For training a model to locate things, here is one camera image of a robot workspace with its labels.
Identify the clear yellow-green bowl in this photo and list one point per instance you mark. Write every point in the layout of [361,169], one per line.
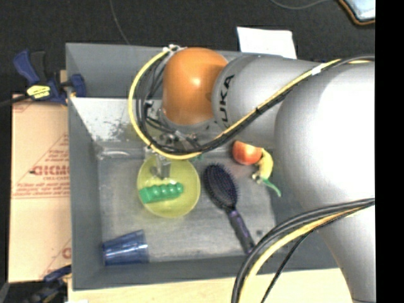
[186,175]

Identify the yellow toy pepper green stem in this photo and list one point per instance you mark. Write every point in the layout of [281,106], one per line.
[267,166]

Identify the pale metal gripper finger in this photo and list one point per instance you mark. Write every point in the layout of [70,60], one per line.
[166,170]
[154,169]

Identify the grey metal bin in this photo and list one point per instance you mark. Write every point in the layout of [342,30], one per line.
[94,200]

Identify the purple hairbrush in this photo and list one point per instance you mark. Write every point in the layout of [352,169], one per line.
[221,186]

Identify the green ridged toy block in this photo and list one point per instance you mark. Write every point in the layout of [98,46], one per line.
[159,193]

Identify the brown cardboard board red print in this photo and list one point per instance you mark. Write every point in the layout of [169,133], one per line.
[38,226]

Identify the red apple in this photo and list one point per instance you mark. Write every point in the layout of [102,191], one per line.
[245,152]

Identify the blue plastic cup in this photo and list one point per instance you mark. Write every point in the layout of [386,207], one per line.
[126,248]

